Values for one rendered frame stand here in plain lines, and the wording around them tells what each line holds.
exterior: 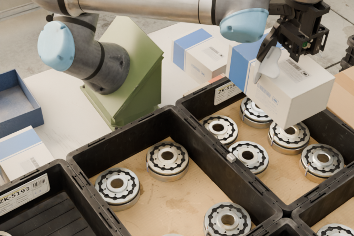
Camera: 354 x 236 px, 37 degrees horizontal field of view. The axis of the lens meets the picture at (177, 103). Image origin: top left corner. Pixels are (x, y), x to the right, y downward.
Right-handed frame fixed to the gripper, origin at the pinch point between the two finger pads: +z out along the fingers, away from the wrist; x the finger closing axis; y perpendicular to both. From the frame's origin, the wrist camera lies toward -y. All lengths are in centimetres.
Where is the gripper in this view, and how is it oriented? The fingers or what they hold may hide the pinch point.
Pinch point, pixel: (278, 69)
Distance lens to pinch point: 115.9
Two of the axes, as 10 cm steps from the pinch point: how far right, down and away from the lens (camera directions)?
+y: 5.5, 6.0, -5.8
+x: 8.4, -3.6, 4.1
